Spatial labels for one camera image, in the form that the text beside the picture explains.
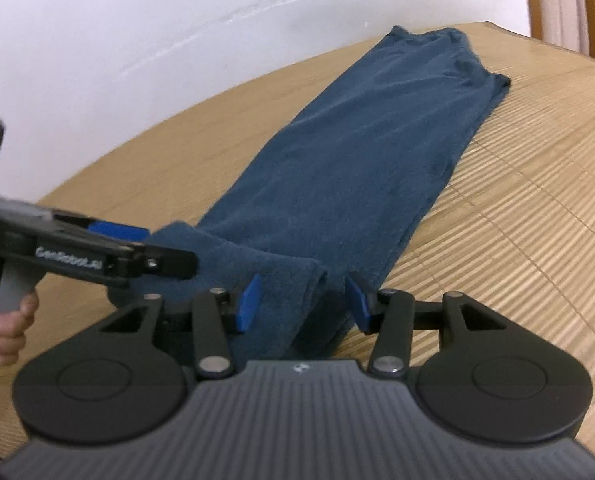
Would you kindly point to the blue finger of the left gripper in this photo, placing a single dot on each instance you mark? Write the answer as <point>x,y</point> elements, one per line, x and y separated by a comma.
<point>168,262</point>
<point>119,231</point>

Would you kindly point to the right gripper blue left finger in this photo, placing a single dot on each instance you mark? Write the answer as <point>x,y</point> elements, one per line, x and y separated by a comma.
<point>219,314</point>

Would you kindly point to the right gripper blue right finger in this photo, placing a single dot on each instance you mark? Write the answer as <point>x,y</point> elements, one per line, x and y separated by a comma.
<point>388,314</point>

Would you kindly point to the dark blue pants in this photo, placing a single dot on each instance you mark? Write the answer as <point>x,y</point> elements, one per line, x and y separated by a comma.
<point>341,188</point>

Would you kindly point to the person's left hand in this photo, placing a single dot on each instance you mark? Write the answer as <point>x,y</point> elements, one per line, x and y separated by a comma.
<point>13,326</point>

